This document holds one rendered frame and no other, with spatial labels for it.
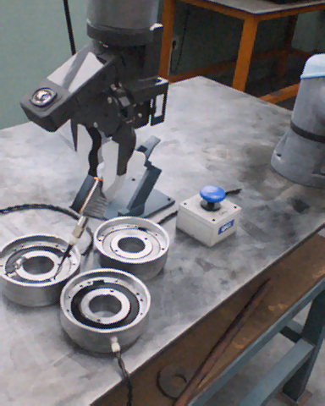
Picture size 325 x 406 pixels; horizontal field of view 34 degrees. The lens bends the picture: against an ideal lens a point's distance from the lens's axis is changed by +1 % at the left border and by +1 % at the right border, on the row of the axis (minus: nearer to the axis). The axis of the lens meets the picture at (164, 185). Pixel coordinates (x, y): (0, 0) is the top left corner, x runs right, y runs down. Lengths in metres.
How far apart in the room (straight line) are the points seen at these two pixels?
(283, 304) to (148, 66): 0.66
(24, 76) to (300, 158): 1.76
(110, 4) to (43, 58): 2.07
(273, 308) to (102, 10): 0.74
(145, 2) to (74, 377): 0.40
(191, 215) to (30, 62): 1.87
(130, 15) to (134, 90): 0.08
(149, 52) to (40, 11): 1.95
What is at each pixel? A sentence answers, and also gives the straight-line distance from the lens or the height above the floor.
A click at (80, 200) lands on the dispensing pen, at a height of 0.93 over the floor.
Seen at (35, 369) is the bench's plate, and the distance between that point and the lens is 0.62.
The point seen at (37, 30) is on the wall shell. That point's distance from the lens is 2.55.
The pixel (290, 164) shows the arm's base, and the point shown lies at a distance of 1.03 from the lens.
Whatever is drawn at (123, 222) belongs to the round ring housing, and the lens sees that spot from 0.77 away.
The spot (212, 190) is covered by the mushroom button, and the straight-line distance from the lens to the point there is 0.80.
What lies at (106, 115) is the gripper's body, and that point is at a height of 1.04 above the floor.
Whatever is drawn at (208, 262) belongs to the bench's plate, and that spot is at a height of 0.80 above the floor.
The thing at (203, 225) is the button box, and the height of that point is 0.83.
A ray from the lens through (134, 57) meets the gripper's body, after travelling 0.60.
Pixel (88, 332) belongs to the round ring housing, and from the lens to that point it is 0.60.
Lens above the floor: 1.27
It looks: 30 degrees down
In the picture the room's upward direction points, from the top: 8 degrees clockwise
